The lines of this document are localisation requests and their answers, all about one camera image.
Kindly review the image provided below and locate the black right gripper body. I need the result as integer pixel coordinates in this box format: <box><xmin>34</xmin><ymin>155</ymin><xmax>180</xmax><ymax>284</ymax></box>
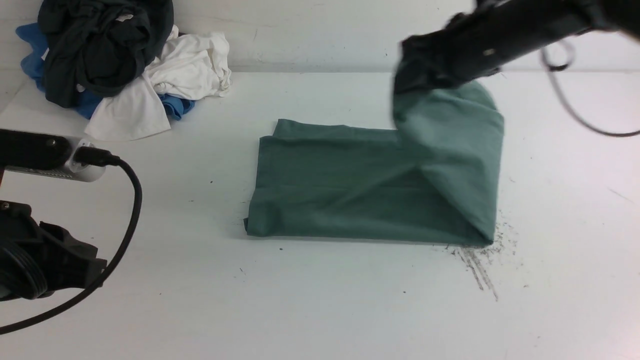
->
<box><xmin>392</xmin><ymin>10</ymin><xmax>506</xmax><ymax>95</ymax></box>

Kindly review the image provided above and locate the white crumpled garment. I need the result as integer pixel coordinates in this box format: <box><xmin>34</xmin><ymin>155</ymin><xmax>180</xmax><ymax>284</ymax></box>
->
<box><xmin>84</xmin><ymin>27</ymin><xmax>231</xmax><ymax>142</ymax></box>

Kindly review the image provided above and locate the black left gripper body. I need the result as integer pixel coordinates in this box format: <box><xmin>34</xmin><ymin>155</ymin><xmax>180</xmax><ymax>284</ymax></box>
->
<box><xmin>0</xmin><ymin>200</ymin><xmax>108</xmax><ymax>302</ymax></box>

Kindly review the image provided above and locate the black crumpled garment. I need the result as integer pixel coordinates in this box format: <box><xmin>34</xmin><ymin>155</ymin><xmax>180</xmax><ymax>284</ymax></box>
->
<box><xmin>38</xmin><ymin>0</ymin><xmax>174</xmax><ymax>109</ymax></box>

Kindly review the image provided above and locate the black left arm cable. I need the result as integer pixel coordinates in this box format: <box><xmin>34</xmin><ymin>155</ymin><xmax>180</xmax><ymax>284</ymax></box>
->
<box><xmin>0</xmin><ymin>146</ymin><xmax>144</xmax><ymax>335</ymax></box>

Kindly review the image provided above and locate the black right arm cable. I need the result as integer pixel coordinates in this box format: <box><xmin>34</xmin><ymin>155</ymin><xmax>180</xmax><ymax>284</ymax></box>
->
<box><xmin>539</xmin><ymin>37</ymin><xmax>640</xmax><ymax>138</ymax></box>

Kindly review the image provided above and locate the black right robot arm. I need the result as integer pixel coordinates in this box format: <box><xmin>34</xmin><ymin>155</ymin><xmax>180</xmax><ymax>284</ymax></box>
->
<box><xmin>393</xmin><ymin>0</ymin><xmax>640</xmax><ymax>95</ymax></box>

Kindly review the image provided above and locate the blue crumpled garment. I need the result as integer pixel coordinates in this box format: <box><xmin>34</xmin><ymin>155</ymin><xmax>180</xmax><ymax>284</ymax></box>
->
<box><xmin>14</xmin><ymin>22</ymin><xmax>195</xmax><ymax>121</ymax></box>

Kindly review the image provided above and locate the green long-sleeved shirt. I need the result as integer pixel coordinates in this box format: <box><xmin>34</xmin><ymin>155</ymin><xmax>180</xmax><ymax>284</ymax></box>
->
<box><xmin>244</xmin><ymin>81</ymin><xmax>505</xmax><ymax>248</ymax></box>

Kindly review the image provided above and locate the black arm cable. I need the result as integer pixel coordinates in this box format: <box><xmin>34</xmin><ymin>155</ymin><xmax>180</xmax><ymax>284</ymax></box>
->
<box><xmin>539</xmin><ymin>37</ymin><xmax>640</xmax><ymax>138</ymax></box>
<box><xmin>0</xmin><ymin>146</ymin><xmax>144</xmax><ymax>335</ymax></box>

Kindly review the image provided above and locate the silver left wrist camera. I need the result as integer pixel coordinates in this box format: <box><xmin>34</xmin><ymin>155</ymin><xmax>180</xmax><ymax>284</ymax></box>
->
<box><xmin>0</xmin><ymin>129</ymin><xmax>106</xmax><ymax>183</ymax></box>

